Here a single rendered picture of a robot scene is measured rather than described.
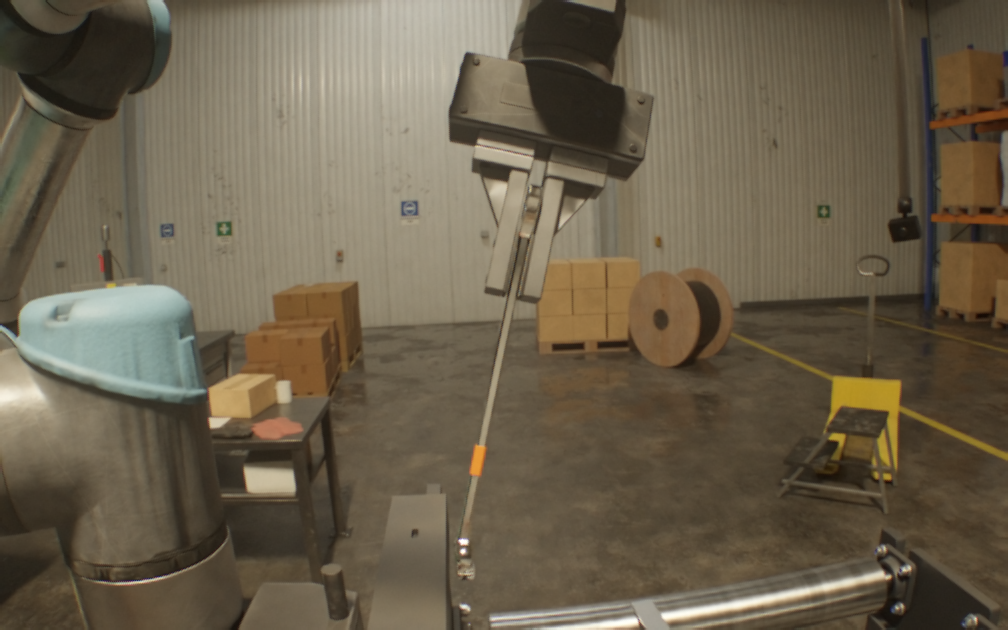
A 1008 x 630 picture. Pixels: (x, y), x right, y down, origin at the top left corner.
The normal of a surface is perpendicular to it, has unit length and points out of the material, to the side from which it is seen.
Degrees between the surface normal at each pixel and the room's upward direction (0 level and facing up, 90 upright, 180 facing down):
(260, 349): 90
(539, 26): 160
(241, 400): 90
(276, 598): 0
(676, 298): 90
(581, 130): 76
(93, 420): 86
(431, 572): 0
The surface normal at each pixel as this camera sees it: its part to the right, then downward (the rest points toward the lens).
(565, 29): -0.20, 0.97
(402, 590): -0.04, -0.99
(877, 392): -0.51, 0.15
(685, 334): -0.82, 0.11
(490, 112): 0.09, -0.09
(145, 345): 0.81, 0.01
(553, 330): 0.02, 0.15
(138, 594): 0.31, 0.13
